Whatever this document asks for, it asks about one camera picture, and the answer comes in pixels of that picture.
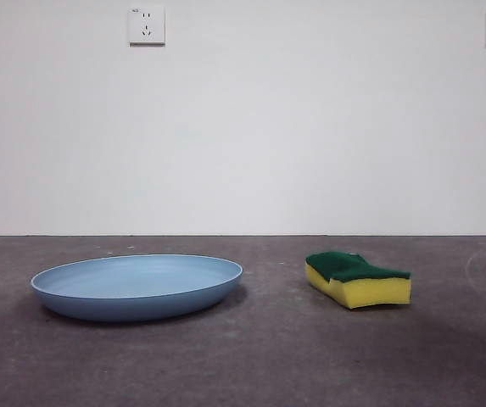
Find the green and yellow sponge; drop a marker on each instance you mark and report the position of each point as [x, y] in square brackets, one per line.
[353, 292]

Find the white wall socket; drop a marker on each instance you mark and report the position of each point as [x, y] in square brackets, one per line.
[147, 24]

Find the light blue round plate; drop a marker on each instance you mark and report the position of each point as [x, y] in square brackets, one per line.
[141, 284]

